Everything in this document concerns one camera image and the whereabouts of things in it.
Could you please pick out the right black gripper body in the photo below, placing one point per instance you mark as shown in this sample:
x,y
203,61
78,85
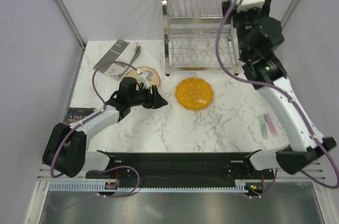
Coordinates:
x,y
244,21

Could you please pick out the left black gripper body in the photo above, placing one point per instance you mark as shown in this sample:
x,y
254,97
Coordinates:
x,y
142,97

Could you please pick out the orange polka dot plate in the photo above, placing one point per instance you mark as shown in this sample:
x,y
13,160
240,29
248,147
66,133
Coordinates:
x,y
194,94

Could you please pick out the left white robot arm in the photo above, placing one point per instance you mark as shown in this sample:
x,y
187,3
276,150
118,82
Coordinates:
x,y
67,149

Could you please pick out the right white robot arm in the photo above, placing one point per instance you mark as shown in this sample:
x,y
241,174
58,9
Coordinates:
x,y
306,142

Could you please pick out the stainless steel dish rack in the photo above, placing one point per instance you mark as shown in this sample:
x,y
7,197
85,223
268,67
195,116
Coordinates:
x,y
190,29

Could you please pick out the beige bird plate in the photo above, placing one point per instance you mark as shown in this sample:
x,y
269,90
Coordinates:
x,y
155,80

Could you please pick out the grey spiral bound booklet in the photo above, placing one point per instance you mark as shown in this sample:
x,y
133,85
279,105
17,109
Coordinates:
x,y
114,62

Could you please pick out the Tale of Two Cities book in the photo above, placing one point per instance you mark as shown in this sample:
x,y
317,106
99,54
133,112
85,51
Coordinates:
x,y
75,114

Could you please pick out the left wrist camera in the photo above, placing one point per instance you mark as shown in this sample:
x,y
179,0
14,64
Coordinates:
x,y
144,76

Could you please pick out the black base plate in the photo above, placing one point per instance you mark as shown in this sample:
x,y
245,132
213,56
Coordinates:
x,y
181,169

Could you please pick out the white slotted cable duct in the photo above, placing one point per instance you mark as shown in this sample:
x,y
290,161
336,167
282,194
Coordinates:
x,y
102,186

